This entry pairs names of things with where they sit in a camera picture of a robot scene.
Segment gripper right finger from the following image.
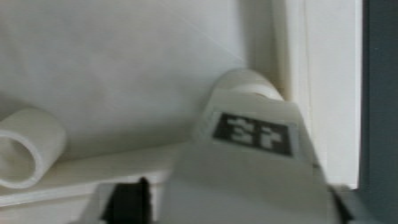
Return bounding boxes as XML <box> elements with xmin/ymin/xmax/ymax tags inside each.
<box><xmin>328</xmin><ymin>183</ymin><xmax>398</xmax><ymax>224</ymax></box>

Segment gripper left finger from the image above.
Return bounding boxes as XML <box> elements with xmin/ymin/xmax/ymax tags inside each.
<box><xmin>77</xmin><ymin>177</ymin><xmax>155</xmax><ymax>224</ymax></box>

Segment white leg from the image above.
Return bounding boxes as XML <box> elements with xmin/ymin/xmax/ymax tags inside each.
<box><xmin>159</xmin><ymin>69</ymin><xmax>344</xmax><ymax>224</ymax></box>

